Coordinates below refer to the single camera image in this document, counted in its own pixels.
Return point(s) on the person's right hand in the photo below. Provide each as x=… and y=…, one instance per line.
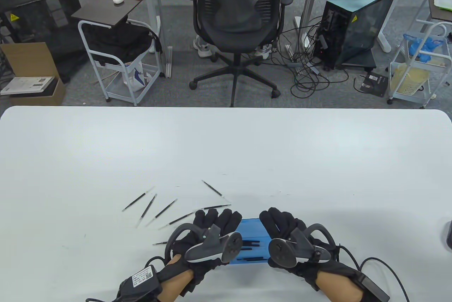
x=279, y=222

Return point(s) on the person's left hand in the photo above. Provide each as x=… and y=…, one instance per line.
x=219, y=219

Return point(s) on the group of black pen refills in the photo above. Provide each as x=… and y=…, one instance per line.
x=215, y=207

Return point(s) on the blue stationery box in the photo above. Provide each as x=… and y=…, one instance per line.
x=252, y=233

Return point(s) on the person's right forearm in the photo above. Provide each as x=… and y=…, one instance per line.
x=335, y=289

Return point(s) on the person's left forearm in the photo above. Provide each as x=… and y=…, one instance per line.
x=176, y=284

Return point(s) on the flat white box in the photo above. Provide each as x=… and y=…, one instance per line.
x=26, y=84

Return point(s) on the brown cardboard box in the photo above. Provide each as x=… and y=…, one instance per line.
x=28, y=60

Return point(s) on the grey tracking controller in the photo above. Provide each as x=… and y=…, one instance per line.
x=282, y=252
x=208, y=250

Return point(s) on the black wrist module white label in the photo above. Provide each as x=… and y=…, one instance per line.
x=141, y=277

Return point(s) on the white metal trolley cart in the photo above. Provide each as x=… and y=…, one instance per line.
x=411, y=98
x=120, y=86

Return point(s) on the white plastic bag blue print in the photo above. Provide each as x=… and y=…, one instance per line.
x=136, y=76

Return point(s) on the flat black package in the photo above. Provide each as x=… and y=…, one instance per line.
x=372, y=83

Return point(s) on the dark rounded object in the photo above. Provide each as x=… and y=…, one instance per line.
x=449, y=235

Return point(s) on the white power strip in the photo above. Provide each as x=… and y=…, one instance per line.
x=289, y=51

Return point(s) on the black mesh office chair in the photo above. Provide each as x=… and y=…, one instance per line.
x=240, y=40

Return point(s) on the yellow basket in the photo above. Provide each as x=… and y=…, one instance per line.
x=409, y=79

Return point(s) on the black bag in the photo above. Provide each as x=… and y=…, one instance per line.
x=116, y=42

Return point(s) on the black glass-sided computer tower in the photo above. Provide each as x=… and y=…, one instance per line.
x=363, y=33

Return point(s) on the white desk leg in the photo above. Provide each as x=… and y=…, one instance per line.
x=388, y=23
x=155, y=16
x=309, y=5

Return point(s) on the dark brown side table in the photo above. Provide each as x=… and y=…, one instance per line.
x=438, y=14
x=106, y=9

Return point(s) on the black computer case yellow sticker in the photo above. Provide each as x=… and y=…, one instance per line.
x=35, y=9

